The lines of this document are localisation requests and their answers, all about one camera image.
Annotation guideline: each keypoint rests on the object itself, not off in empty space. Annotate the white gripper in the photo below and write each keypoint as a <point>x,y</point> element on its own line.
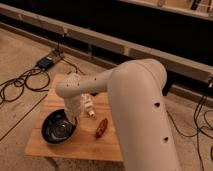
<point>73,106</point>

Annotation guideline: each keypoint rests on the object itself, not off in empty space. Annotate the black ceramic bowl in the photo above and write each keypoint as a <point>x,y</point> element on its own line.
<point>57,128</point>

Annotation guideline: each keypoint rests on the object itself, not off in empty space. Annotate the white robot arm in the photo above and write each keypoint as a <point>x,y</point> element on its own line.
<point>138,111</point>

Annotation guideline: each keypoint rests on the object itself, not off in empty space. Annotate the red brown oblong object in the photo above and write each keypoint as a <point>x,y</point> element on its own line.
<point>101,128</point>

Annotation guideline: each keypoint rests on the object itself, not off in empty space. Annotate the wooden table board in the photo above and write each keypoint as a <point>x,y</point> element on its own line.
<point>83,144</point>

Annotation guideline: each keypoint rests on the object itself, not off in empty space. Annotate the black power adapter box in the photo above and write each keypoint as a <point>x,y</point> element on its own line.
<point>45,63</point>

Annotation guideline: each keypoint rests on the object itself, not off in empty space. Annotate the wooden shelf rail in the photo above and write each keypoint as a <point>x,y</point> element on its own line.
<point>180,65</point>

